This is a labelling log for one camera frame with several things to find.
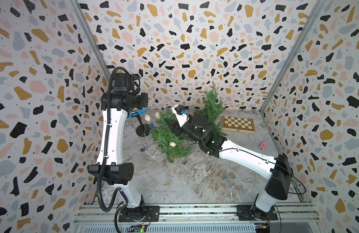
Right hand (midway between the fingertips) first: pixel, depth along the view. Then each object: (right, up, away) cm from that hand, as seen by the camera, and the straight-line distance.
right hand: (171, 115), depth 67 cm
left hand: (-13, +9, +6) cm, 17 cm away
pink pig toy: (+59, -19, +32) cm, 70 cm away
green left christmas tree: (+1, -15, +4) cm, 16 cm away
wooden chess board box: (+46, -4, +43) cm, 63 cm away
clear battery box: (+29, -36, +19) cm, 50 cm away
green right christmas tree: (+20, +4, +9) cm, 22 cm away
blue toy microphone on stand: (-25, -9, +37) cm, 46 cm away
